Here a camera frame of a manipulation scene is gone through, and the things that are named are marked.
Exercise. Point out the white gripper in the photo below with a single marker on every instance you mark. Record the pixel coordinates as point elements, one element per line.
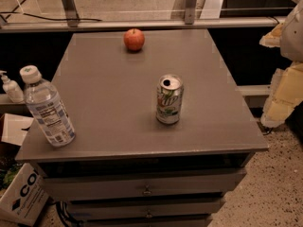
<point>293,37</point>

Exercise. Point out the green white 7up can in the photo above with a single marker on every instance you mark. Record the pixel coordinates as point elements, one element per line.
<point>170,90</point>

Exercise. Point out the red apple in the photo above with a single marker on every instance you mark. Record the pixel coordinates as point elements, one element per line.
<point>134,39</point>

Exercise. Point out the grey drawer cabinet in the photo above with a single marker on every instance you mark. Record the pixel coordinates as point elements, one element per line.
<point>125,168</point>

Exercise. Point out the clear plastic water bottle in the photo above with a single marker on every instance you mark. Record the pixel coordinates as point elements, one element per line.
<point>45,104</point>

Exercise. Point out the white pump sanitizer bottle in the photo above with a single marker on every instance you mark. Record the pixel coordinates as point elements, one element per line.
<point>12,88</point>

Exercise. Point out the brown open cardboard box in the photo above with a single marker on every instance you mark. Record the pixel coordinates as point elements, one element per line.
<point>13,131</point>

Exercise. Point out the white cardboard box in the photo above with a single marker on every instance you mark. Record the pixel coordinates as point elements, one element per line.
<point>24,199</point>

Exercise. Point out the metal railing frame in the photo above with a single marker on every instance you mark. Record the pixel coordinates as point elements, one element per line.
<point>102,15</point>

